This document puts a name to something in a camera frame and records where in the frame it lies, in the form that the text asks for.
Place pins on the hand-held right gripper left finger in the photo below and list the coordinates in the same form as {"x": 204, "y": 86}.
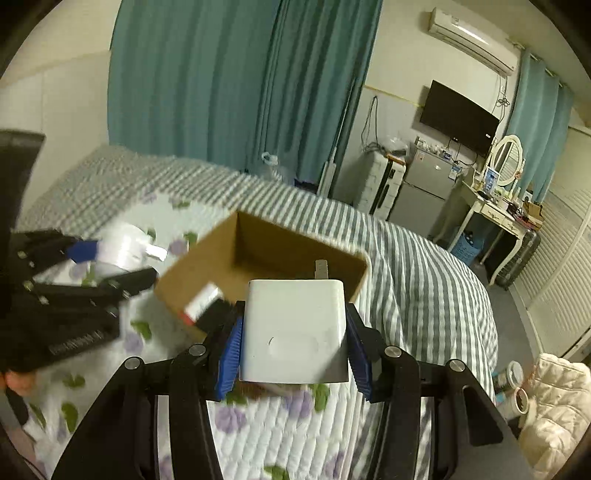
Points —
{"x": 231, "y": 355}

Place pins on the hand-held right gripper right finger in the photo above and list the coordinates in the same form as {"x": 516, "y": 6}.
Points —
{"x": 360, "y": 364}

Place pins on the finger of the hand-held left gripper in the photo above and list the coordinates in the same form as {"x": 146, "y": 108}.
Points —
{"x": 84, "y": 251}
{"x": 124, "y": 282}

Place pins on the white tape roll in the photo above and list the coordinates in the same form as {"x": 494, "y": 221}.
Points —
{"x": 122, "y": 247}

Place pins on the white charger adapter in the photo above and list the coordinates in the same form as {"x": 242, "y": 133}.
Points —
{"x": 293, "y": 323}

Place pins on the brown cardboard box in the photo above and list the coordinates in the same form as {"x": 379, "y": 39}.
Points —
{"x": 258, "y": 244}

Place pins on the person's left hand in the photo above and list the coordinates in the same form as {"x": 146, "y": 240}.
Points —
{"x": 18, "y": 383}

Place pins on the small white red black packet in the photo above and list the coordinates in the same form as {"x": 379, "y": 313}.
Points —
{"x": 202, "y": 302}

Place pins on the bed with striped cover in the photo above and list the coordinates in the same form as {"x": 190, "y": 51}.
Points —
{"x": 406, "y": 286}

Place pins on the floral quilt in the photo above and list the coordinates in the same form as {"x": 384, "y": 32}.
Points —
{"x": 286, "y": 429}

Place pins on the white lidded jar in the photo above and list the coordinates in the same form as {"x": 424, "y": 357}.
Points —
{"x": 510, "y": 374}

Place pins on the blue laundry basket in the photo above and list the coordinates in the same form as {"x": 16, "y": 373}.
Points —
{"x": 466, "y": 249}

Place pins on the white open cup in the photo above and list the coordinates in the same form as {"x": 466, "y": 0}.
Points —
{"x": 518, "y": 402}

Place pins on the white drawer cabinet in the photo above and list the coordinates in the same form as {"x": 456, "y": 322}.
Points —
{"x": 378, "y": 184}

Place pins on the grey refrigerator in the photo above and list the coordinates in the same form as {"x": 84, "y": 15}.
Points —
{"x": 427, "y": 189}

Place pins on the white plastic bag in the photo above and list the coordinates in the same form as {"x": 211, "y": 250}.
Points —
{"x": 272, "y": 164}

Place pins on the white folded rack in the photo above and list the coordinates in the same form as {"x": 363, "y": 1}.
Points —
{"x": 327, "y": 177}

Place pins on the dark grey suitcase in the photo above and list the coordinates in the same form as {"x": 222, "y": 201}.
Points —
{"x": 519, "y": 258}

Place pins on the white puffy jacket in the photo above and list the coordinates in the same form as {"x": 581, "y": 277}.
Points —
{"x": 558, "y": 406}

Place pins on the white vanity desk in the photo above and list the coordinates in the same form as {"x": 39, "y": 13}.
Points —
{"x": 494, "y": 212}

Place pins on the wide teal curtain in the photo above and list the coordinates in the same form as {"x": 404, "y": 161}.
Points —
{"x": 221, "y": 78}

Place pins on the clear plastic bag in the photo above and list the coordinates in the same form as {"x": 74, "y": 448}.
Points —
{"x": 395, "y": 145}

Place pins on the small standing tablet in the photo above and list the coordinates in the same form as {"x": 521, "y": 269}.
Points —
{"x": 491, "y": 179}

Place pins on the white louvered wardrobe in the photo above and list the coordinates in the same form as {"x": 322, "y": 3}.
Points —
{"x": 563, "y": 258}

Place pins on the oval vanity mirror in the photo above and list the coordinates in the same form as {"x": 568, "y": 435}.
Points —
{"x": 505, "y": 159}

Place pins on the narrow teal curtain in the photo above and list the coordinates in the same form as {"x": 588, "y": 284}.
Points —
{"x": 535, "y": 124}

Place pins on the white air conditioner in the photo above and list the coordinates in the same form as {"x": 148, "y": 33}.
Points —
{"x": 471, "y": 39}

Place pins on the black wall television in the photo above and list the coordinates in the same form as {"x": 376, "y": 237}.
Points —
{"x": 457, "y": 117}

